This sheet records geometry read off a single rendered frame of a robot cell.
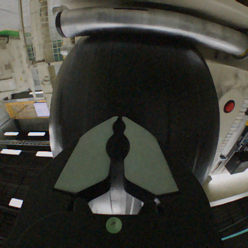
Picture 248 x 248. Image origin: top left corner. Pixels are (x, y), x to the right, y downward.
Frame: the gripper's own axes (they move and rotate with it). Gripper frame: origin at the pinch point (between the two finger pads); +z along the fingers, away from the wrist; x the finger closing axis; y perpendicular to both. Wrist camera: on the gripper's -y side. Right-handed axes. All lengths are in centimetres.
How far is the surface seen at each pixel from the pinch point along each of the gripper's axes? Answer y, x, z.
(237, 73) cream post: -5.4, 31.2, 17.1
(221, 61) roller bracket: -7.1, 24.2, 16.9
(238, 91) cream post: -0.3, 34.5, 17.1
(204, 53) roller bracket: -8.7, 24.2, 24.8
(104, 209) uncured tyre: 16.2, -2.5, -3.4
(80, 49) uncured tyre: -6.6, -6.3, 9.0
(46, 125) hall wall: 625, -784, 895
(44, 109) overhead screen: 160, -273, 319
